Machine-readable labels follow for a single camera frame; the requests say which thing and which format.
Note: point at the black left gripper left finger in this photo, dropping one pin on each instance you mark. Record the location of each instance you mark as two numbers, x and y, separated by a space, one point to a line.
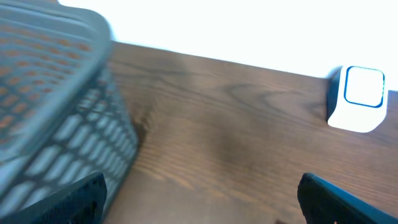
79 203

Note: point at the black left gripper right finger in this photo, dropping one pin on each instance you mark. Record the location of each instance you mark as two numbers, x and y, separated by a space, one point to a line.
323 202

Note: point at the white barcode scanner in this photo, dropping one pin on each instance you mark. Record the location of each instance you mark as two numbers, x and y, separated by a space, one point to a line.
356 99

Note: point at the grey plastic basket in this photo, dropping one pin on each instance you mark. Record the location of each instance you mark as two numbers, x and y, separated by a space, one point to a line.
62 116

